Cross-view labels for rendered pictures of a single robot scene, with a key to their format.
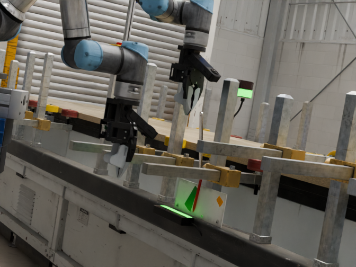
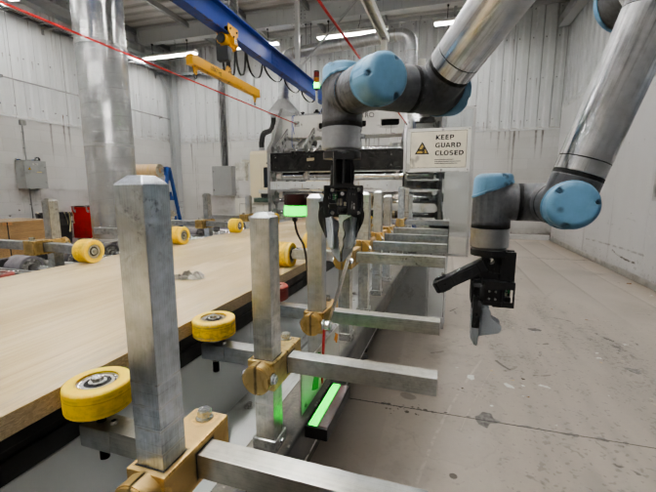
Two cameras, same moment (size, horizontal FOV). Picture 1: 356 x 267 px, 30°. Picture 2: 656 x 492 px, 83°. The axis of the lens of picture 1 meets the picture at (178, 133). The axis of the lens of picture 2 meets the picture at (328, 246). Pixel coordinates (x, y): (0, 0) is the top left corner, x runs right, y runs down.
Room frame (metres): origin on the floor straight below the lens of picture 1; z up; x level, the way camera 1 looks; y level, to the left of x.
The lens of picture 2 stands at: (2.53, 0.54, 1.15)
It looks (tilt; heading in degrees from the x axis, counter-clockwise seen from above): 9 degrees down; 231
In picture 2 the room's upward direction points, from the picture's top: straight up
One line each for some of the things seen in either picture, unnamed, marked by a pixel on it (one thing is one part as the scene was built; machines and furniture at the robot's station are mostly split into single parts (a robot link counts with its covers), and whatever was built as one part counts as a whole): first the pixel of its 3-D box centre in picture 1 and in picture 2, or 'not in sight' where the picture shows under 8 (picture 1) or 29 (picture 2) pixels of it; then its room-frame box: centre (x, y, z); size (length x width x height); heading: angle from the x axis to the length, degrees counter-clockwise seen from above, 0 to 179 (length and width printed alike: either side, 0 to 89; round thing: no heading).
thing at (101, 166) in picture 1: (108, 118); not in sight; (2.66, 0.28, 0.93); 0.05 x 0.04 x 0.45; 33
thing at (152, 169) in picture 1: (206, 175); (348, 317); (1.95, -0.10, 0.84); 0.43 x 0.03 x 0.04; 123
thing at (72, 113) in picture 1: (68, 119); not in sight; (3.32, 0.55, 0.85); 0.08 x 0.08 x 0.11
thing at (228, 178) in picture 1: (221, 175); (318, 315); (2.00, -0.15, 0.85); 0.13 x 0.06 x 0.05; 33
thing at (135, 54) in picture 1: (131, 62); (493, 200); (1.78, 0.15, 1.13); 0.09 x 0.08 x 0.11; 123
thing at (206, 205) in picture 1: (198, 201); (322, 364); (2.03, -0.10, 0.75); 0.26 x 0.01 x 0.10; 33
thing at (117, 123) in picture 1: (121, 121); (490, 276); (1.78, 0.16, 0.97); 0.09 x 0.08 x 0.12; 123
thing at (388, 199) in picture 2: not in sight; (387, 244); (1.18, -0.68, 0.88); 0.03 x 0.03 x 0.48; 33
